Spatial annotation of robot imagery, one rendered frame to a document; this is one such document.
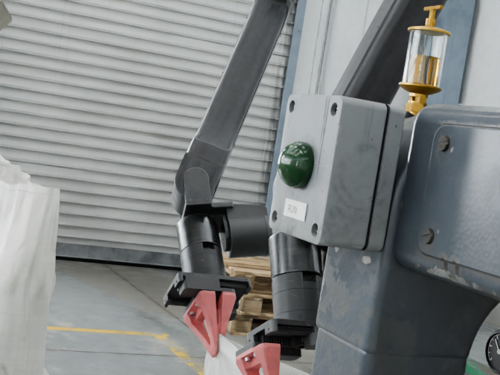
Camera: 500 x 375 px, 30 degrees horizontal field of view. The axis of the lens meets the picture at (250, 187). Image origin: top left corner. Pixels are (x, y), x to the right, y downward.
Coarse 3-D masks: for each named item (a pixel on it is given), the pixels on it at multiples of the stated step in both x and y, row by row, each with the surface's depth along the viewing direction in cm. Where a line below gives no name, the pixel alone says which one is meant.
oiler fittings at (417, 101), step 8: (424, 8) 63; (432, 8) 62; (440, 8) 61; (432, 16) 62; (432, 24) 62; (440, 32) 61; (448, 32) 61; (408, 88) 62; (416, 88) 61; (424, 88) 61; (432, 88) 61; (440, 88) 62; (416, 96) 62; (424, 96) 62; (408, 104) 62; (416, 104) 62; (424, 104) 62; (416, 112) 62
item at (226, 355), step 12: (228, 348) 113; (240, 348) 112; (216, 360) 116; (228, 360) 112; (204, 372) 119; (216, 372) 116; (228, 372) 112; (240, 372) 107; (288, 372) 106; (300, 372) 104
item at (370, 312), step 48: (432, 144) 55; (480, 144) 50; (432, 192) 54; (480, 192) 50; (432, 240) 53; (480, 240) 50; (336, 288) 62; (384, 288) 57; (432, 288) 59; (480, 288) 50; (336, 336) 61; (384, 336) 58; (432, 336) 59
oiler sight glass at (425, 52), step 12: (420, 36) 61; (432, 36) 61; (444, 36) 62; (408, 48) 62; (420, 48) 61; (432, 48) 61; (444, 48) 62; (408, 60) 62; (420, 60) 61; (432, 60) 61; (408, 72) 62; (420, 72) 61; (432, 72) 61; (432, 84) 62
